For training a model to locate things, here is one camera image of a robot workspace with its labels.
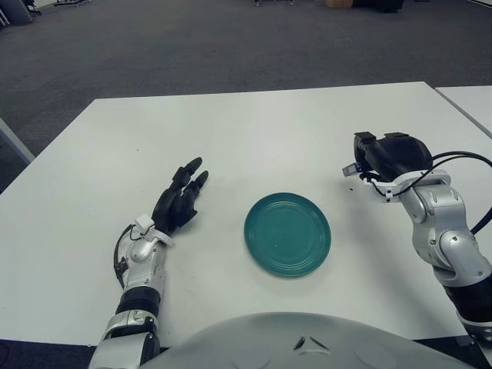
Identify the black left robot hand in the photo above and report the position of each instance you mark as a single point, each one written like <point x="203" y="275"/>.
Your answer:
<point x="173" y="209"/>

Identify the teal round plate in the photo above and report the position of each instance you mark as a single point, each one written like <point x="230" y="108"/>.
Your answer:
<point x="287" y="235"/>

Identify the blue gum pack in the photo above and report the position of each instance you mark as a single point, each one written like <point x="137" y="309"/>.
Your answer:
<point x="350" y="170"/>

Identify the grey robot torso shell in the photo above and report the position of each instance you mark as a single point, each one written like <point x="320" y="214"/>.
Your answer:
<point x="250" y="346"/>

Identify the brown cardboard box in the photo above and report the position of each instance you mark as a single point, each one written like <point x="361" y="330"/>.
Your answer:
<point x="339" y="2"/>

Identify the white desk with leg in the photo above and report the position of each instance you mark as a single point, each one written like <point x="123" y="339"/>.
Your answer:
<point x="15" y="140"/>

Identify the black bulky furniture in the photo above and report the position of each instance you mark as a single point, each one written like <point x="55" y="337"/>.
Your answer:
<point x="378" y="4"/>

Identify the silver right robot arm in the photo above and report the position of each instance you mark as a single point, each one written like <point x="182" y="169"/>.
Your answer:
<point x="434" y="215"/>

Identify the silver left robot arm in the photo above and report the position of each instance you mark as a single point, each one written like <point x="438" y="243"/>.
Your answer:
<point x="144" y="261"/>

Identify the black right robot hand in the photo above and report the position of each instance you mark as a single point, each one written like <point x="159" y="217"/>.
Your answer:
<point x="399" y="155"/>

